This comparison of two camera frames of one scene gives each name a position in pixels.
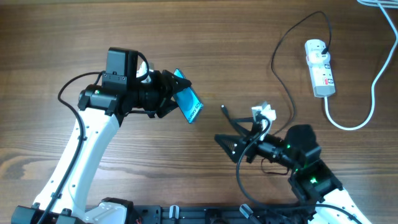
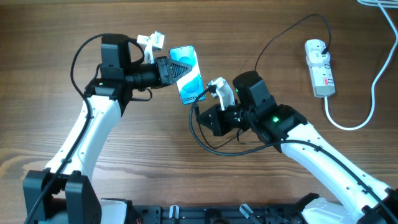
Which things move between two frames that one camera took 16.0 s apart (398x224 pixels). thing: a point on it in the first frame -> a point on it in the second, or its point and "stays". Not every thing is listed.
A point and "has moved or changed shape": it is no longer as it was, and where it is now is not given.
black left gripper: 160,108 -> 163,72
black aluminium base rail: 222,213 stays
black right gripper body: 250,144 -> 219,121
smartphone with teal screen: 188,101 has moved or changed shape
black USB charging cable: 273,52 -> 290,25
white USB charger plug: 314,58 stays
